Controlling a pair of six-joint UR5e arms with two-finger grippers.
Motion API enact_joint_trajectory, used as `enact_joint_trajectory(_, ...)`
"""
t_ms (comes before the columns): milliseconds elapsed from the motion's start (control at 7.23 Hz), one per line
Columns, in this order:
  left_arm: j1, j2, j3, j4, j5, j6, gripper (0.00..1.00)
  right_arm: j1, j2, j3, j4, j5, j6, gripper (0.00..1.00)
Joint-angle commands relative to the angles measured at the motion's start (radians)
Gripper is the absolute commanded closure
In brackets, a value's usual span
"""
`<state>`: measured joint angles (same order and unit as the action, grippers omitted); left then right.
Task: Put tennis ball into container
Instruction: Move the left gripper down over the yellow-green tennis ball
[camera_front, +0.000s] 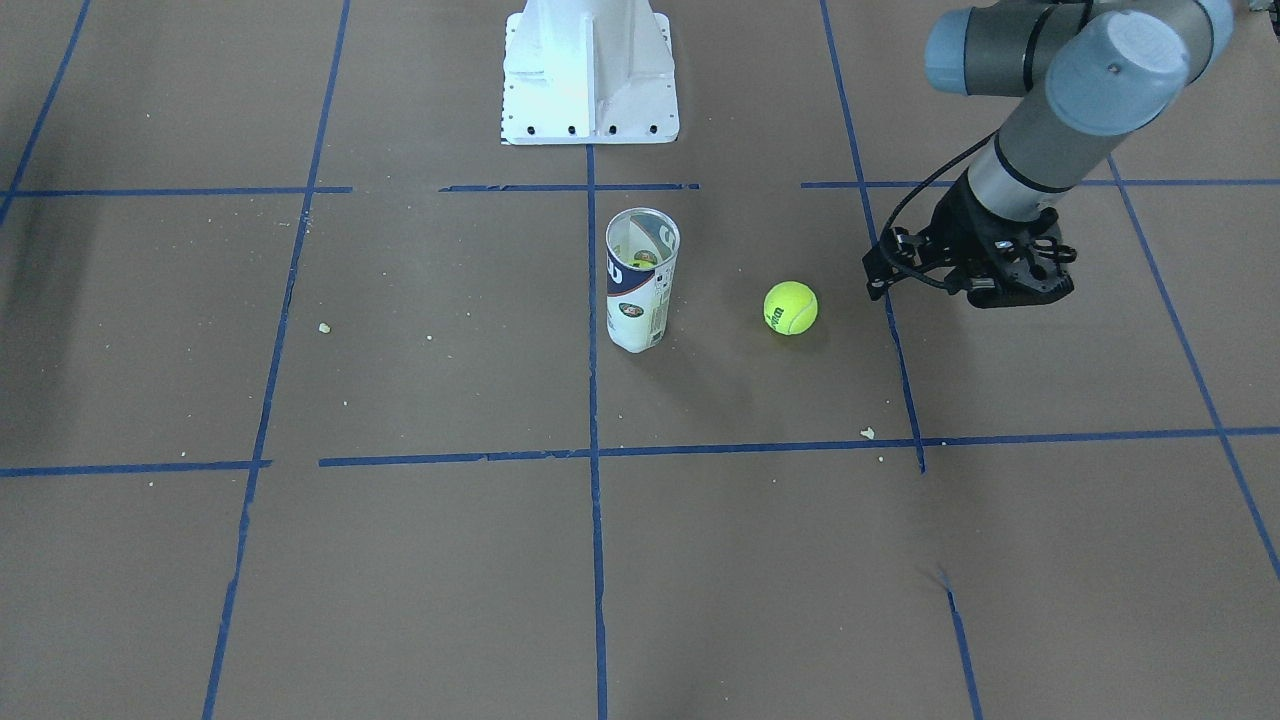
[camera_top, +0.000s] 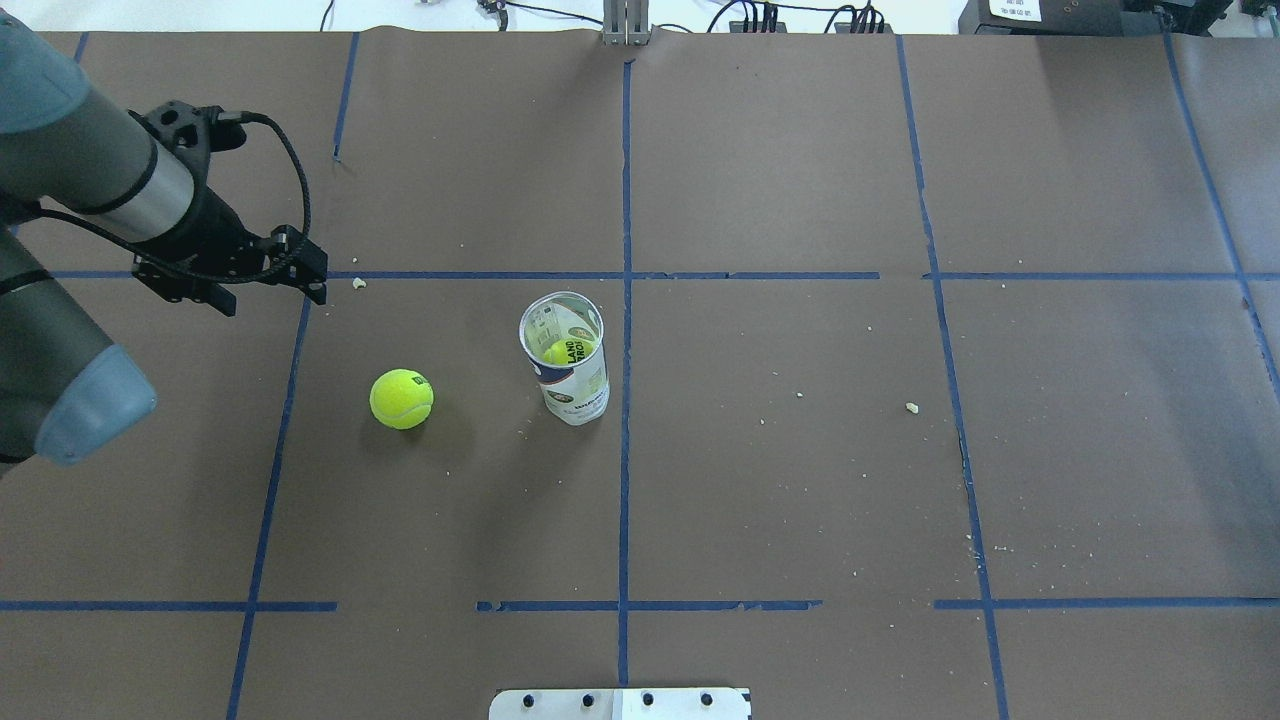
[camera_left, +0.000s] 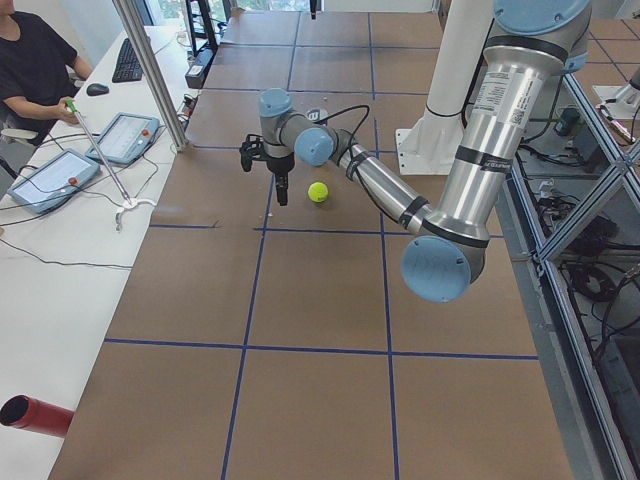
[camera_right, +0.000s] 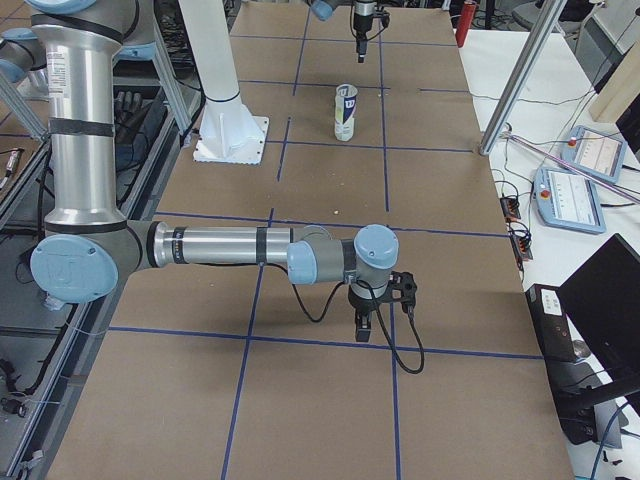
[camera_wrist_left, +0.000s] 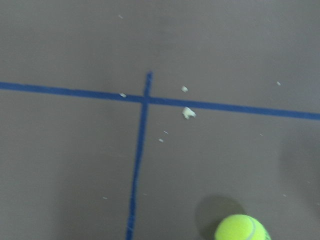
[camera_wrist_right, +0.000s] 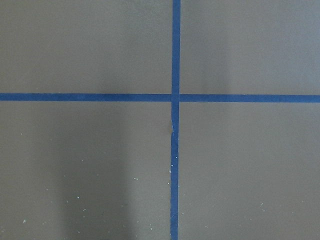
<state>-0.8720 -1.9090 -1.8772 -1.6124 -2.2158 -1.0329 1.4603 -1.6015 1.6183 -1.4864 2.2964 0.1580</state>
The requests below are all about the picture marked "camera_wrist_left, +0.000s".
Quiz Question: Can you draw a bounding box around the yellow tennis ball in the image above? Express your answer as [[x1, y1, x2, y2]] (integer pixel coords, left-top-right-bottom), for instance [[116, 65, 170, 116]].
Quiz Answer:
[[214, 214, 271, 240]]

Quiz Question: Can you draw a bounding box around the white paper crumb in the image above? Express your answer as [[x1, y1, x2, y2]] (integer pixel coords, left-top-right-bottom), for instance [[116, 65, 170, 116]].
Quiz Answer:
[[182, 107, 197, 120]]

